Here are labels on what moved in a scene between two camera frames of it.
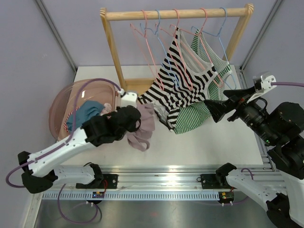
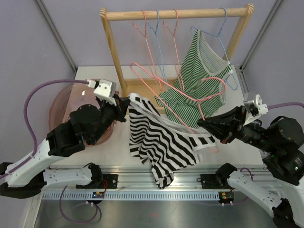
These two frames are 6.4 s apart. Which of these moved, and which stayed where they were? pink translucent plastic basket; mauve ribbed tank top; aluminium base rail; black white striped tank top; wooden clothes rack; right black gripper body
Moved: mauve ribbed tank top; right black gripper body; black white striped tank top
Stayed: wooden clothes rack; aluminium base rail; pink translucent plastic basket
